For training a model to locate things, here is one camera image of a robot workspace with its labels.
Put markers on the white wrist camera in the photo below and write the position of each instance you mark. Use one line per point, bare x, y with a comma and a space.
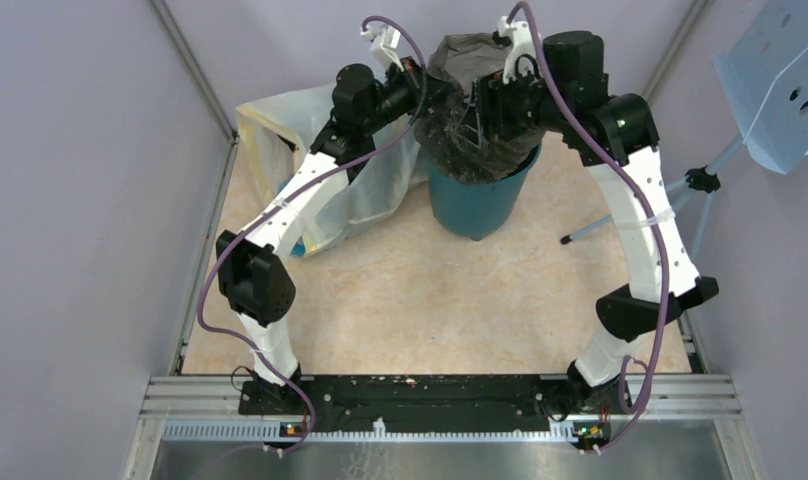
521, 60
383, 46

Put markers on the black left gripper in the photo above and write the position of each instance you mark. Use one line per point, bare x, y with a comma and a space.
436, 91

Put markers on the white translucent trash bag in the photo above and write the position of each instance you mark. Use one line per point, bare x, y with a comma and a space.
277, 131

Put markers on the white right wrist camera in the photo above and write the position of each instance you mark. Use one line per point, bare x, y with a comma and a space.
521, 60

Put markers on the white slotted cable duct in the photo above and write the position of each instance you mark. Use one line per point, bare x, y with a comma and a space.
270, 432

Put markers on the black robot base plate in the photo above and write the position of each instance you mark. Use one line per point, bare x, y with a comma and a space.
432, 404

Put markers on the teal plastic trash bin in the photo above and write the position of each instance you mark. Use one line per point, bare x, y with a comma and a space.
479, 210

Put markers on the aluminium frame rails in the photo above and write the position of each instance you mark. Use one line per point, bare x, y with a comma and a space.
689, 397

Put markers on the light blue tripod stand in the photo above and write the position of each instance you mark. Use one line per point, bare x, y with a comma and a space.
696, 182

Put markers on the perforated light blue metal panel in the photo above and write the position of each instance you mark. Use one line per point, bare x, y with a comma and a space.
763, 69

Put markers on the black plastic trash bag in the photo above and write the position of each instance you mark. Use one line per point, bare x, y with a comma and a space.
454, 133

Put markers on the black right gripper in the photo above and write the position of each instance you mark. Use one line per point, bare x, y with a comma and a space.
489, 97

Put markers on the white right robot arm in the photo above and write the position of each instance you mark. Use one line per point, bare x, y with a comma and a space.
559, 85

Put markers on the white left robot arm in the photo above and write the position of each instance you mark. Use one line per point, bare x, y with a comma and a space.
251, 271

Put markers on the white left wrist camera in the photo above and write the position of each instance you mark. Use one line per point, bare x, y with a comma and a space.
383, 46

